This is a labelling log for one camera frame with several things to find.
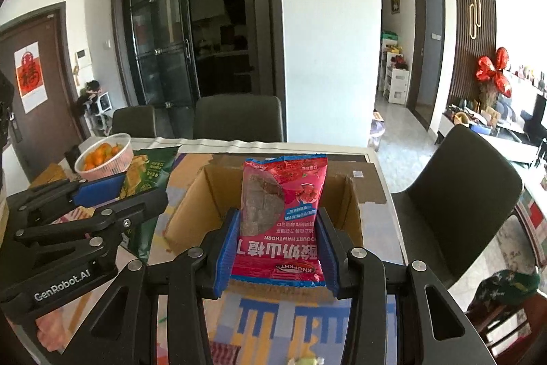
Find small light green snack packet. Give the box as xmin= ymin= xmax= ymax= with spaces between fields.
xmin=286 ymin=354 xmax=323 ymax=365

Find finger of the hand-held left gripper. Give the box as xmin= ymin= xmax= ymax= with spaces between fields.
xmin=8 ymin=174 xmax=128 ymax=226
xmin=15 ymin=188 xmax=169 ymax=259

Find large green chip bag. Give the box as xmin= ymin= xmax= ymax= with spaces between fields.
xmin=117 ymin=145 xmax=180 ymax=263

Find small white shoe shelf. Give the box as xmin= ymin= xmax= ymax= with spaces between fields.
xmin=77 ymin=80 xmax=112 ymax=137

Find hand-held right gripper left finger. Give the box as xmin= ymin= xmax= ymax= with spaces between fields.
xmin=68 ymin=208 xmax=242 ymax=365

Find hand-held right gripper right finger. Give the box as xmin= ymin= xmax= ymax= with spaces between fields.
xmin=315 ymin=207 xmax=498 ymax=365

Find dark hallway door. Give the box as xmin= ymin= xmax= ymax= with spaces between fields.
xmin=406 ymin=0 xmax=446 ymax=130

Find white shelf unit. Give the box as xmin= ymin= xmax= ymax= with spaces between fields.
xmin=380 ymin=30 xmax=411 ymax=105

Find wooden chair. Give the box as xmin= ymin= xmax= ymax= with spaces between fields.
xmin=466 ymin=297 xmax=547 ymax=365

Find dark dining chair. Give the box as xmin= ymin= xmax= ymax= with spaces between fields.
xmin=110 ymin=105 xmax=157 ymax=139
xmin=192 ymin=95 xmax=285 ymax=142
xmin=391 ymin=125 xmax=524 ymax=289

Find black television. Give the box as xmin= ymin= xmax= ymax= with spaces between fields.
xmin=523 ymin=93 xmax=547 ymax=143

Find gold wall ornament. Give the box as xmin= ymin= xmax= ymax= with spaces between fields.
xmin=469 ymin=0 xmax=483 ymax=41

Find red and white door poster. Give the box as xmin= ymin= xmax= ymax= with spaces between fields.
xmin=14 ymin=42 xmax=47 ymax=113

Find person's left hand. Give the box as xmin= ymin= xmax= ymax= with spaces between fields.
xmin=36 ymin=307 xmax=82 ymax=353

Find black glass sliding door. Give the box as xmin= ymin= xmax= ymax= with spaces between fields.
xmin=111 ymin=0 xmax=285 ymax=122

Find pile of oranges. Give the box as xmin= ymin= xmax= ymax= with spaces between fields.
xmin=81 ymin=143 xmax=124 ymax=171

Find low coffee table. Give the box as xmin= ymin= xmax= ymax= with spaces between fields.
xmin=513 ymin=168 xmax=547 ymax=246

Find yellow woven box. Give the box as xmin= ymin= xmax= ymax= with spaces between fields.
xmin=29 ymin=162 xmax=69 ymax=190

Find dark green hat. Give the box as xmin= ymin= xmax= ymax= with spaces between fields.
xmin=468 ymin=269 xmax=541 ymax=318

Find brown cardboard box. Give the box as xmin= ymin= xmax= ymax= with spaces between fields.
xmin=164 ymin=152 xmax=387 ymax=267

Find pink windowed snack packet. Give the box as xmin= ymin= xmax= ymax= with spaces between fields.
xmin=231 ymin=153 xmax=329 ymax=289

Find red foil balloons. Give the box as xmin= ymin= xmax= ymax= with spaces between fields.
xmin=476 ymin=46 xmax=513 ymax=98

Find brown entrance door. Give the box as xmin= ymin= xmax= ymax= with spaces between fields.
xmin=0 ymin=1 xmax=82 ymax=178

